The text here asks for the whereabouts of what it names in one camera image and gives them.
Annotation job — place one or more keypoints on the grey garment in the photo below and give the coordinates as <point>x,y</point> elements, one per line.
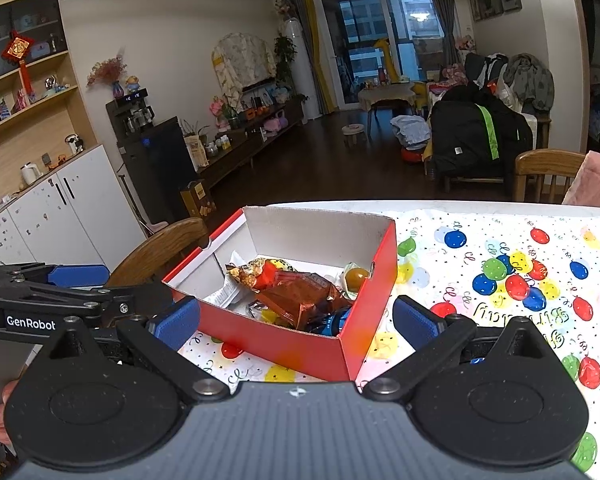
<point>530,80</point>

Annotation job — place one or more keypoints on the small cartoon figurine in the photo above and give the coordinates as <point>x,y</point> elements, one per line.
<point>132,83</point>

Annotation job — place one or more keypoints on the pile of light clothes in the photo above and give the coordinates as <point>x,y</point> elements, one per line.
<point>410,130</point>

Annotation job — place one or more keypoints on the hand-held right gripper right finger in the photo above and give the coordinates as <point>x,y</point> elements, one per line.
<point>415,322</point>

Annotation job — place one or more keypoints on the red knot ornament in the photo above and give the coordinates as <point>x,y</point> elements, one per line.
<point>17,49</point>

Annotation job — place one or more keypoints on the black tea bar machine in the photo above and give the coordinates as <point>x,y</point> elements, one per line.
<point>155,170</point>

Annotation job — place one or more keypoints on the shiny brown snack packet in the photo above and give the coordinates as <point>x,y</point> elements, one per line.
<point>300,295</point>

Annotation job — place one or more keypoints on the green potted plant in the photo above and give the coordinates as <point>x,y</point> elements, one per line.
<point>285,52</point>

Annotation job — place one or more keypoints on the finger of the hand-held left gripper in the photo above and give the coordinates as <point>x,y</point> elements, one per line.
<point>77,275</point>
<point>140,300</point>

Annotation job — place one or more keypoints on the plush toy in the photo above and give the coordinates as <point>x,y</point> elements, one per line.
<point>465,43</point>

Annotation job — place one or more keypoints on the black jacket with green stripe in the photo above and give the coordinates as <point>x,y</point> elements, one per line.
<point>460,135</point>

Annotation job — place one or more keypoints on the grey yellow curtain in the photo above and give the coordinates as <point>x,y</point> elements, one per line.
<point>315,35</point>

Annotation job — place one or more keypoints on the wooden wall shelf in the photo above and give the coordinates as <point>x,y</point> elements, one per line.
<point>40,130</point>

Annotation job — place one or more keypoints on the white tower air conditioner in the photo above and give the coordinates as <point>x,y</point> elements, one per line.
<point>302,70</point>

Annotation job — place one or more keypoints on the pink cloth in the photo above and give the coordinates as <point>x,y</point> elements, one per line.
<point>597,180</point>

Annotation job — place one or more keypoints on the small round stool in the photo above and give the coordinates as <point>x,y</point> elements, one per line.
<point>353,129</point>

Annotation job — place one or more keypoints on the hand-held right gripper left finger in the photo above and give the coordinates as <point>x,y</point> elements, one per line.
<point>177,322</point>

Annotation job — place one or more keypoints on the sliding glass door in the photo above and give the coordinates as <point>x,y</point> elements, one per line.
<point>365,25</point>

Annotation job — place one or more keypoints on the white yellow paper bag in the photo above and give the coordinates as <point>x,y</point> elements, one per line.
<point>196,150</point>

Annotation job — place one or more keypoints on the pink flower bouquet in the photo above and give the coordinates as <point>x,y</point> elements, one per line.
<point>221,110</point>

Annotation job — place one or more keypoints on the yellow gift box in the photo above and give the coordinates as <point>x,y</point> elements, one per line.
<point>198,197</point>

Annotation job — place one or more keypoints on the dark wooden television cabinet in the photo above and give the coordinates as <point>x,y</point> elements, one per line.
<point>240,150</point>

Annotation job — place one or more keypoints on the wooden chair with pink cloth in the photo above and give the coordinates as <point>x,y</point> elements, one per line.
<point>545,162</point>

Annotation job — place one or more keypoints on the white kettle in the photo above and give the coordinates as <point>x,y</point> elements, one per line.
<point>30,174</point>

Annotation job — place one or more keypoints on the blue snack packet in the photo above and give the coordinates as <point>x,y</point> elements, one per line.
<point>335,323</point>

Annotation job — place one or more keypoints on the red cardboard box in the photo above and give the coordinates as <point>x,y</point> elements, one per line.
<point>280,345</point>

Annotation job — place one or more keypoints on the dried flowers in vase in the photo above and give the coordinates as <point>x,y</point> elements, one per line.
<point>107,67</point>

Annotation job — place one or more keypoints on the white cabinet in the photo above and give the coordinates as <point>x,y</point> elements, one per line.
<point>70,210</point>

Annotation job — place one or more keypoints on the white green snack packet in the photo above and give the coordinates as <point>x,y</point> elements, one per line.
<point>225,292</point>

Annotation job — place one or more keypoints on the yellow toy giraffe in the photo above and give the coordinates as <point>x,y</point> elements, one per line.
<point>385,60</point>

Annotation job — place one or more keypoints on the orange red chips packet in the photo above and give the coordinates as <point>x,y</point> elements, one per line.
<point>252,272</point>

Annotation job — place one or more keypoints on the small table with cloth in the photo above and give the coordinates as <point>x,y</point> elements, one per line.
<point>387,94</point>

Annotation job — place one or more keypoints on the person's left hand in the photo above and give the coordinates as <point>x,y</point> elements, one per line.
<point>0,415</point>

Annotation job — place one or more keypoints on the red round basin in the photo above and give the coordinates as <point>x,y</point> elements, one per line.
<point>414,155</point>

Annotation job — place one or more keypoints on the television with floral cover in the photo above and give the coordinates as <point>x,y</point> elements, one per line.
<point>242,60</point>

